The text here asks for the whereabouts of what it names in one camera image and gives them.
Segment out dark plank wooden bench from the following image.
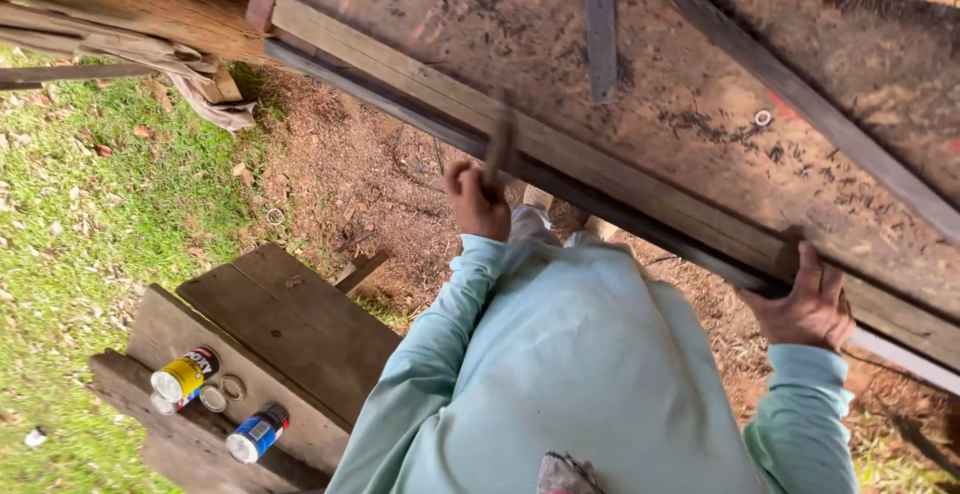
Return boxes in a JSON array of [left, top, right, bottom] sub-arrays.
[[87, 242, 404, 494]]

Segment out small wooden block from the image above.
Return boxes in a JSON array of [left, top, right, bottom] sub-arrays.
[[199, 66, 244, 105]]

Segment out grey wooden plank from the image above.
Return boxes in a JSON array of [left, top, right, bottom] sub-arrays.
[[0, 63, 160, 92]]

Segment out person's grey trousers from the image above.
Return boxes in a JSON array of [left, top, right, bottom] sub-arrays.
[[507, 203, 583, 249]]

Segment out grey stained rag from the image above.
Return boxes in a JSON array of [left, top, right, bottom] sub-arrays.
[[535, 451, 603, 494]]

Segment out brown hand tool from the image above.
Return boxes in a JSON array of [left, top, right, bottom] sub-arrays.
[[482, 91, 524, 196]]

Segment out beige cloth rag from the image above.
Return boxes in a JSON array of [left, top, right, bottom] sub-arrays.
[[0, 3, 258, 133]]

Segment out weathered wooden workbench top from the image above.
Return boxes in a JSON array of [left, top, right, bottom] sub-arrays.
[[281, 0, 960, 322]]

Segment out small white tin can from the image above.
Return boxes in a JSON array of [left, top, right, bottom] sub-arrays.
[[150, 387, 202, 417]]

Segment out person's right hand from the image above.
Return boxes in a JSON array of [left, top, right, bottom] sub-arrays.
[[738, 242, 857, 353]]

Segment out short wooden offcut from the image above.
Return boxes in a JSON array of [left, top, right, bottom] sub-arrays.
[[332, 248, 392, 297]]

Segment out person's light blue shirt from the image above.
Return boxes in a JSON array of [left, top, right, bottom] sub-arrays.
[[324, 233, 861, 494]]

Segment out person's left hand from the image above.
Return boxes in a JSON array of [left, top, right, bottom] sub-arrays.
[[446, 161, 515, 244]]

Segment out long grey metal rail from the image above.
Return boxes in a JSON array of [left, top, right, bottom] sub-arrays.
[[262, 36, 960, 397]]

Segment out flat grey metal bar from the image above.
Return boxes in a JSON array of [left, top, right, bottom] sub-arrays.
[[580, 0, 619, 107]]

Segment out yellow tin can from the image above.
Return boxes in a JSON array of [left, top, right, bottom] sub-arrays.
[[150, 344, 223, 404]]

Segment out person's beige right shoe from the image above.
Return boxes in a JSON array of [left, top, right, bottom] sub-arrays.
[[583, 214, 622, 243]]

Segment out dark wooden slat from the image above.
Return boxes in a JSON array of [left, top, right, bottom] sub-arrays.
[[613, 0, 960, 249]]

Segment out long pale wooden batten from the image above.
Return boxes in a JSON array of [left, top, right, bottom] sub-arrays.
[[268, 0, 960, 373]]

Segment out blue tin can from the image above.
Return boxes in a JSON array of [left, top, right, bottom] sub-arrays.
[[224, 401, 291, 465]]

